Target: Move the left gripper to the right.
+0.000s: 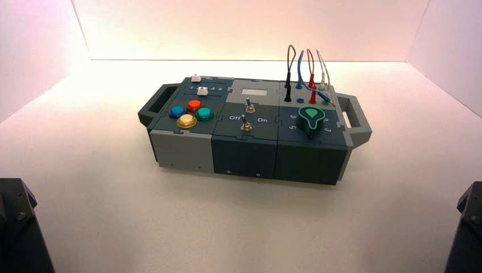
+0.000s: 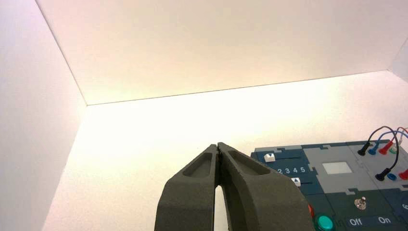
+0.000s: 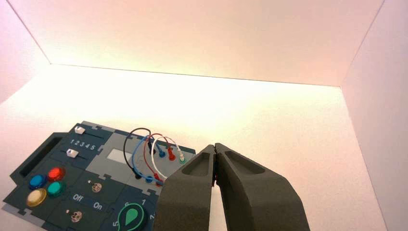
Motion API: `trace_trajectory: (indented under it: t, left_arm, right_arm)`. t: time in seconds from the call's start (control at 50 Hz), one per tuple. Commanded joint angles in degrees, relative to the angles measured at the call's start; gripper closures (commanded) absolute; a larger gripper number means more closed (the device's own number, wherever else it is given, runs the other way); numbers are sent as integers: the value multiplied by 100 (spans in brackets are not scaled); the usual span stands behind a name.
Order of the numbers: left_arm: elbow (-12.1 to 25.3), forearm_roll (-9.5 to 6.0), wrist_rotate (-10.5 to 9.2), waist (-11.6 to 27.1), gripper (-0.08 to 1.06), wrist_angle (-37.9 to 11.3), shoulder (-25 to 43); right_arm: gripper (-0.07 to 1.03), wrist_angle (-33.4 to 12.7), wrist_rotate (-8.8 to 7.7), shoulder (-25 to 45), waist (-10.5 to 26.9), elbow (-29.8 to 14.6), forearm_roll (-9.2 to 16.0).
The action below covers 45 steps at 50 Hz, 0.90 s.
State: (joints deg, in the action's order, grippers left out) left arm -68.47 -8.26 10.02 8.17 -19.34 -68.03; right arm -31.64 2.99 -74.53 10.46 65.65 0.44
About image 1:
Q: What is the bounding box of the grey modular control box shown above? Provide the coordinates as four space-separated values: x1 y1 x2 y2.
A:
138 76 373 186

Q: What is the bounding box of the teal push button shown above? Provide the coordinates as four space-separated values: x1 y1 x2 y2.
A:
196 107 215 122

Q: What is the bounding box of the yellow push button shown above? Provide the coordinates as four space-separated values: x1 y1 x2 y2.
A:
176 114 198 129

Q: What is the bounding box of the blue push button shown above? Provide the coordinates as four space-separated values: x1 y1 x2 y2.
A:
168 105 186 120

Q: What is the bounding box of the black green rotary knob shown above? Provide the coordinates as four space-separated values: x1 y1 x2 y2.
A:
296 106 326 139

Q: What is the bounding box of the black jumper cable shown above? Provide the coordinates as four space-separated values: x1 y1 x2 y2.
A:
284 44 297 103

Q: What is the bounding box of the blue jumper cable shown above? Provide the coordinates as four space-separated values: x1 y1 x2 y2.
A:
296 50 334 105

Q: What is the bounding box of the red jumper cable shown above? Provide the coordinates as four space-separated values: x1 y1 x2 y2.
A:
306 48 317 105

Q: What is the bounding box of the white jumper cable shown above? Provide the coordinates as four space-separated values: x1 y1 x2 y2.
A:
316 48 334 97

